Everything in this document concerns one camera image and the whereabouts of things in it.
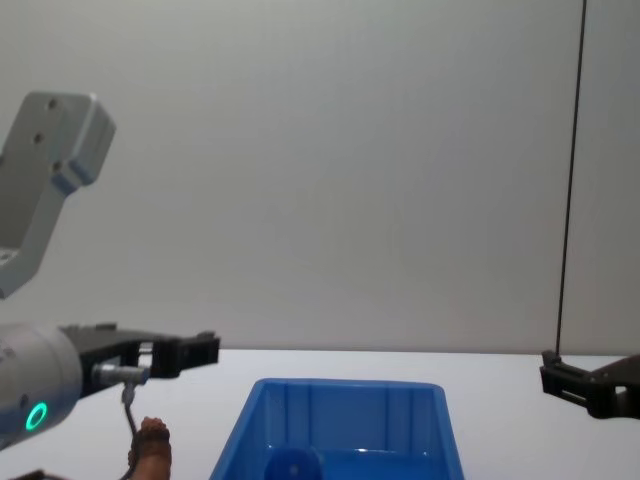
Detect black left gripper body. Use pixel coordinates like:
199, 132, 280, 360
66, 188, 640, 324
58, 323, 125, 400

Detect white table cloth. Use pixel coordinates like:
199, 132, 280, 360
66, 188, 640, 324
0, 348, 640, 480

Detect brown bumpy toy figure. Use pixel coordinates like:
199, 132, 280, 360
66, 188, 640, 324
126, 416, 174, 480

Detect blue round plastic piece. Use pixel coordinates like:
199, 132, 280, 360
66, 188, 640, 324
263, 446, 322, 480

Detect blue plastic bin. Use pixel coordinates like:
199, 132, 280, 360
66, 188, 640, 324
208, 377, 469, 480

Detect thin cable with silver plug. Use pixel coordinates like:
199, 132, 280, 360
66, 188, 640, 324
92, 363, 151, 476

